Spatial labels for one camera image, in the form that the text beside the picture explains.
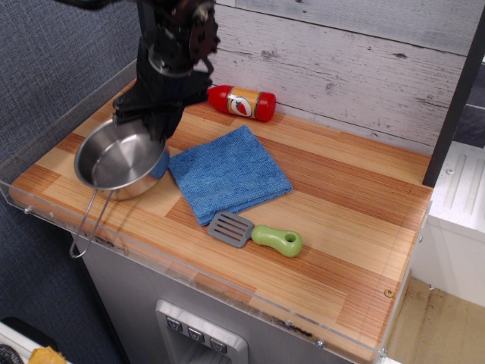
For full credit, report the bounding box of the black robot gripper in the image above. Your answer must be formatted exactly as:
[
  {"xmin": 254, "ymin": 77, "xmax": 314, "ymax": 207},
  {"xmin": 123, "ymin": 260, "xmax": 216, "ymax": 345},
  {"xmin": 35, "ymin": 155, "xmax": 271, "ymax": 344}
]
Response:
[{"xmin": 113, "ymin": 67, "xmax": 213, "ymax": 141}]

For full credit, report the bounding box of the stainless steel pot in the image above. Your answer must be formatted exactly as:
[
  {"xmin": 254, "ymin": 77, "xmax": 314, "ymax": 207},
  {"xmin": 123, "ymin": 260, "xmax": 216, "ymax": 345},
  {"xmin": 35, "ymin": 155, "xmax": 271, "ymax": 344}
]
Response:
[{"xmin": 69, "ymin": 120, "xmax": 170, "ymax": 259}]

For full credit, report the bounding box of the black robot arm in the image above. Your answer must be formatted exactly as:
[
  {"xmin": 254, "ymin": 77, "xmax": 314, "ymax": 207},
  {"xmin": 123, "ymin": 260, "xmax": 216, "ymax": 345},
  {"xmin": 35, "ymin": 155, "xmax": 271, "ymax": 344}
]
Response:
[{"xmin": 113, "ymin": 1, "xmax": 220, "ymax": 141}]

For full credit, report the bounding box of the blue folded cloth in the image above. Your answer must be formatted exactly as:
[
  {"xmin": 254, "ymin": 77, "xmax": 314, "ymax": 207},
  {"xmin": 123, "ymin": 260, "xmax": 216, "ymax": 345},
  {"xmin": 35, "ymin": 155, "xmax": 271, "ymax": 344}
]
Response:
[{"xmin": 169, "ymin": 126, "xmax": 293, "ymax": 226}]

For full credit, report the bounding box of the red toy sauce bottle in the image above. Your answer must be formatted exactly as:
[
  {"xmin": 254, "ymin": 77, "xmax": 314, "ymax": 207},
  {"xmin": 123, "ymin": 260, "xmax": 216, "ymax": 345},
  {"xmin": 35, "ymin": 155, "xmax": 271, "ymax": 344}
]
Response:
[{"xmin": 208, "ymin": 85, "xmax": 277, "ymax": 122}]

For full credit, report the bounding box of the grey green toy spatula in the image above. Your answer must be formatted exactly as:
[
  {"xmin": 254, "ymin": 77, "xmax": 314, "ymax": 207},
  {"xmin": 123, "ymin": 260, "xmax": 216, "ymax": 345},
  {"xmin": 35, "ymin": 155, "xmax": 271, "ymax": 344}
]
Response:
[{"xmin": 208, "ymin": 211, "xmax": 303, "ymax": 258}]

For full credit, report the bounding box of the clear acrylic table guard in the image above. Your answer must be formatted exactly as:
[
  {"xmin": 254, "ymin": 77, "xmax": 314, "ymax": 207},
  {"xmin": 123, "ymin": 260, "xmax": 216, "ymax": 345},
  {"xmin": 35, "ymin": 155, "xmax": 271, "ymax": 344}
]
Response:
[{"xmin": 0, "ymin": 71, "xmax": 433, "ymax": 364}]

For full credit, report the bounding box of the grey toy fridge cabinet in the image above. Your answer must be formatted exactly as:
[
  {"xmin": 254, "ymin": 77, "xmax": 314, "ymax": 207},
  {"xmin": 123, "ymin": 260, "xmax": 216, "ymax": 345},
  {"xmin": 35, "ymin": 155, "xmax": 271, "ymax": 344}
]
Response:
[{"xmin": 75, "ymin": 237, "xmax": 346, "ymax": 363}]

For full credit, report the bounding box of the silver dispenser panel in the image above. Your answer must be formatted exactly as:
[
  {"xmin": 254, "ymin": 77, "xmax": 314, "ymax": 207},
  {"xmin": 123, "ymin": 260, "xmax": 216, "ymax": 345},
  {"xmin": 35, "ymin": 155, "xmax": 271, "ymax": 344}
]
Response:
[{"xmin": 155, "ymin": 300, "xmax": 249, "ymax": 363}]

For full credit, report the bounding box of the yellow object at corner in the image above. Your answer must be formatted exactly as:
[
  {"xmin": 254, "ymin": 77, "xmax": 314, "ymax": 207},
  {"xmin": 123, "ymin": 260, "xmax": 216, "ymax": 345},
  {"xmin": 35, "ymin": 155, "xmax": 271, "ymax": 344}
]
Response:
[{"xmin": 27, "ymin": 347, "xmax": 69, "ymax": 364}]

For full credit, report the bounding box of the white toy sink unit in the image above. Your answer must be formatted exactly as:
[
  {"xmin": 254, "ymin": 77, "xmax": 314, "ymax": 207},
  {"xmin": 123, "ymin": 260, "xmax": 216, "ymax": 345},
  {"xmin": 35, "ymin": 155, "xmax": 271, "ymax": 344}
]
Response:
[{"xmin": 411, "ymin": 142, "xmax": 484, "ymax": 306}]

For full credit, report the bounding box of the black braided cable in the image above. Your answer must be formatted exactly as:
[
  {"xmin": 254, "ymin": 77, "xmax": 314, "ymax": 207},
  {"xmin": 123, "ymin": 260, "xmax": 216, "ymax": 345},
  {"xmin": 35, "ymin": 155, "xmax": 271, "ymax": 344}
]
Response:
[{"xmin": 0, "ymin": 344, "xmax": 26, "ymax": 364}]

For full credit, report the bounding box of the dark right frame post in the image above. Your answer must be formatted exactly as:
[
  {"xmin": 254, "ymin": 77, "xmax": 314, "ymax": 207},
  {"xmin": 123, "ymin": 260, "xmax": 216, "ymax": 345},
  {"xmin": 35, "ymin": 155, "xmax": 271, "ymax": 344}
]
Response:
[{"xmin": 422, "ymin": 11, "xmax": 484, "ymax": 187}]

